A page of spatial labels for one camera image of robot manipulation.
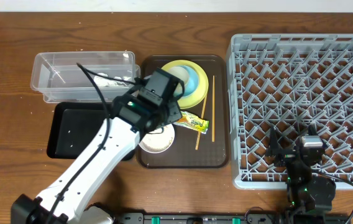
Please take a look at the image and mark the white cup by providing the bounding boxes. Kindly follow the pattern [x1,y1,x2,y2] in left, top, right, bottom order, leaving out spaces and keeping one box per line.
[167,66,190,96]

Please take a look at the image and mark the white rice bowl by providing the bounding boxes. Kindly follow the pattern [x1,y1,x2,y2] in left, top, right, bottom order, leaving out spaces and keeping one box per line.
[139,124,175,154]

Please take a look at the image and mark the green yellow snack wrapper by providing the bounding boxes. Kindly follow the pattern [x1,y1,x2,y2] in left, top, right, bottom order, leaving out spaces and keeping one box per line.
[174,111,209,134]

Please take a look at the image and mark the right wooden chopstick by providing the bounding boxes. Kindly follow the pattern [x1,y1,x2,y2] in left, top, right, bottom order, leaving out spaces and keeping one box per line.
[211,75,215,142]

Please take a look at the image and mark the light blue bowl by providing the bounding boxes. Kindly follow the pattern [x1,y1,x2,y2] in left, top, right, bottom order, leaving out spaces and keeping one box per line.
[181,65,199,96]

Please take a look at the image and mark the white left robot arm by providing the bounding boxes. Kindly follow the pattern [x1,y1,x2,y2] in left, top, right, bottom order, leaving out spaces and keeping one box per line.
[11,89,181,223]

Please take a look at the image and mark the left wooden chopstick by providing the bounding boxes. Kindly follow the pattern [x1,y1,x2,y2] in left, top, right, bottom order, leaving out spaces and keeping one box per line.
[195,93,209,151]

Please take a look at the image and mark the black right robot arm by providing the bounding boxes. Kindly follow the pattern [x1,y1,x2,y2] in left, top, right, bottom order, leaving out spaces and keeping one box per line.
[265,125,336,223]

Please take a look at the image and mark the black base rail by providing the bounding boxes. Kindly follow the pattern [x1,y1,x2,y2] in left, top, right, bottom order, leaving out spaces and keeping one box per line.
[114,212,350,224]

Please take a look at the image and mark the wooden chopstick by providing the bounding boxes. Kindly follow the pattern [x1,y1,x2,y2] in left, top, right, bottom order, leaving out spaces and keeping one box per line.
[195,93,209,151]
[211,75,215,142]

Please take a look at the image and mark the black waste tray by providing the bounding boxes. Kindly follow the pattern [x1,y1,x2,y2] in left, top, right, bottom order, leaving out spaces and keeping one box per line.
[46,101,137,162]

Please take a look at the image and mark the yellow plate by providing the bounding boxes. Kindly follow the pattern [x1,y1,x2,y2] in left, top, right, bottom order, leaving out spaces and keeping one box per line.
[162,60,209,109]

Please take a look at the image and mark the dark brown tray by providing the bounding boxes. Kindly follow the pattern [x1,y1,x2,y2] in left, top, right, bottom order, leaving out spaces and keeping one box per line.
[136,55,231,169]

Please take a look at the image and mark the grey dishwasher rack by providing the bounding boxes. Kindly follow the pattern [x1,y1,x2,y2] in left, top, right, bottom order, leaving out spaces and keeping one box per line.
[226,34,353,190]

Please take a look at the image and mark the clear plastic bin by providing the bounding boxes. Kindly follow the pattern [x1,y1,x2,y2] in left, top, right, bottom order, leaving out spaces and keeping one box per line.
[30,50,140,103]

